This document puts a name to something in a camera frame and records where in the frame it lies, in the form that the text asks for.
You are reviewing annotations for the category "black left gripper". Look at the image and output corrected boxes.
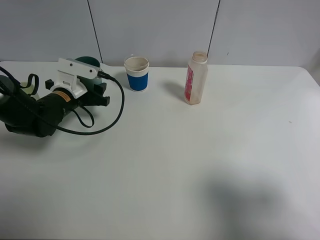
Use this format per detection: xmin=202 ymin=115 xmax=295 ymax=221
xmin=44 ymin=79 xmax=110 ymax=110

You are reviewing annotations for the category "teal green plastic cup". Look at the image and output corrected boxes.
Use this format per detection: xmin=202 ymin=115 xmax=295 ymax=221
xmin=75 ymin=56 xmax=102 ymax=89

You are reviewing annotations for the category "clear bottle with pink label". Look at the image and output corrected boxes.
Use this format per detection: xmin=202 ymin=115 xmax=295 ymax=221
xmin=184 ymin=51 xmax=208 ymax=105

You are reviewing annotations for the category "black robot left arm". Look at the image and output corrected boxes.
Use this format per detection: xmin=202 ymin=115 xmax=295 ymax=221
xmin=0 ymin=75 xmax=110 ymax=138

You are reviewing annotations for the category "blue sleeved paper cup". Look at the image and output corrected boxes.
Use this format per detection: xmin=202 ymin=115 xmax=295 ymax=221
xmin=124 ymin=55 xmax=150 ymax=92

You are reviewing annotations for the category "pale yellow plastic cup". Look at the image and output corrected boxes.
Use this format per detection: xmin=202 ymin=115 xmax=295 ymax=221
xmin=20 ymin=82 xmax=40 ymax=101

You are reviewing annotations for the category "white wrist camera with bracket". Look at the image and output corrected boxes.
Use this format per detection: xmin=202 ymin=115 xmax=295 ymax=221
xmin=45 ymin=58 xmax=99 ymax=99

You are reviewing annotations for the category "black left camera cable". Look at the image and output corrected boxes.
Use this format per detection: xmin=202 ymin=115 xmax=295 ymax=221
xmin=0 ymin=66 xmax=126 ymax=136

